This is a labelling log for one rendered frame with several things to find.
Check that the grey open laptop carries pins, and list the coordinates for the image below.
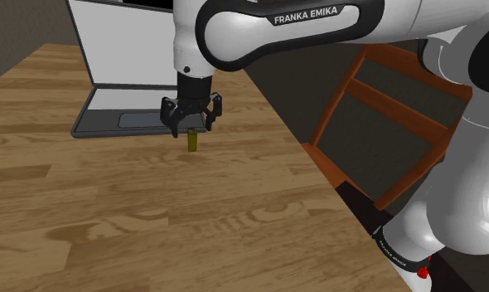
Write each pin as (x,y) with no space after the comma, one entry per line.
(123,48)

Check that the orange wooden chair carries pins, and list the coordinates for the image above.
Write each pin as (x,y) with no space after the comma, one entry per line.
(394,111)

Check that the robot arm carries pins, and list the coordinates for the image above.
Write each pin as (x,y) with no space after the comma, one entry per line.
(462,170)

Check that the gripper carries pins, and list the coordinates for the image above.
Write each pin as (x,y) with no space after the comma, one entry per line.
(192,91)

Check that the olive green lighter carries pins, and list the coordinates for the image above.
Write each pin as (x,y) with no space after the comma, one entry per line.
(192,141)

